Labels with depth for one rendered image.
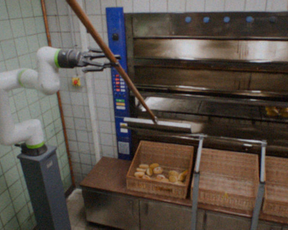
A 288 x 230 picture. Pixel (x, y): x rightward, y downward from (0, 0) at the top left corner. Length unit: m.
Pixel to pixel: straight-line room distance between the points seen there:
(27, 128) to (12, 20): 1.02
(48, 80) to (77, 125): 1.77
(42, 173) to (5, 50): 1.07
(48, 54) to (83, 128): 1.81
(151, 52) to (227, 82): 0.72
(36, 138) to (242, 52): 1.73
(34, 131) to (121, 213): 1.24
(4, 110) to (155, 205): 1.49
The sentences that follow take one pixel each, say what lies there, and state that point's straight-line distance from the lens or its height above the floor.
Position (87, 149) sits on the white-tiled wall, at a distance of 3.20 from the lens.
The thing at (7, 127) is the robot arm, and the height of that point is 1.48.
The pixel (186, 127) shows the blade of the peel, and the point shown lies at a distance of 2.10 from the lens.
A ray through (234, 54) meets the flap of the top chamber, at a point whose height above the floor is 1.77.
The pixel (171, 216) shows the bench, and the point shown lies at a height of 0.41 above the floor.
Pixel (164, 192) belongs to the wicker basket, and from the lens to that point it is 2.50.
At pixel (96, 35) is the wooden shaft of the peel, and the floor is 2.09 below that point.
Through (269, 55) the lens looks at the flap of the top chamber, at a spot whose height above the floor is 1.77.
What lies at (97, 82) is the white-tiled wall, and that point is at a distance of 2.77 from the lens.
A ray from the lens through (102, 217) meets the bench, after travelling 2.91.
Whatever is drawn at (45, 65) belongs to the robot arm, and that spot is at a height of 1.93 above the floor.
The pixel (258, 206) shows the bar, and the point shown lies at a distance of 2.30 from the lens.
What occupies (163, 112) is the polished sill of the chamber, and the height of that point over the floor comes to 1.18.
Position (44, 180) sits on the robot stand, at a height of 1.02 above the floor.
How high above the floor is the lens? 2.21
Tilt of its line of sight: 24 degrees down
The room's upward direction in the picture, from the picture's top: 2 degrees counter-clockwise
